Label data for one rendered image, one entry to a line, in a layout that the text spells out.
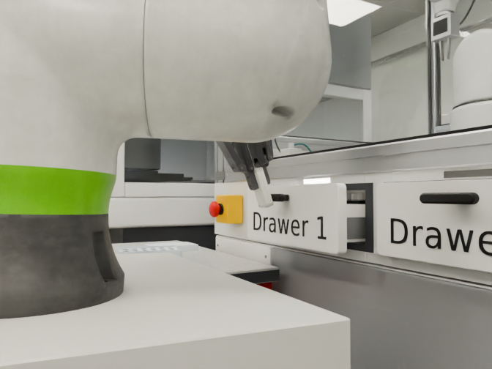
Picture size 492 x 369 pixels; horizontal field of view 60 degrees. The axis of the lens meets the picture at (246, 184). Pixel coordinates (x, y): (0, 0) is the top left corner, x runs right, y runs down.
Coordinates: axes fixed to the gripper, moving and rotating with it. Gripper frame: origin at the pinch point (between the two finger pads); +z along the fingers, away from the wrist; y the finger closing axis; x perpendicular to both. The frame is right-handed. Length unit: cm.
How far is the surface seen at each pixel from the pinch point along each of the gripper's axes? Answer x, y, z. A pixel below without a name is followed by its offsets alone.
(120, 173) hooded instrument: -80, 5, -8
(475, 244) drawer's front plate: 32.9, -7.5, 10.5
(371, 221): 14.2, -9.7, 9.5
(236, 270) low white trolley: -10.7, 4.8, 15.6
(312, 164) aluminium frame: -1.8, -13.6, -0.1
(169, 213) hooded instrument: -80, -7, 10
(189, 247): -43.8, 1.9, 15.6
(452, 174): 28.7, -12.1, 3.0
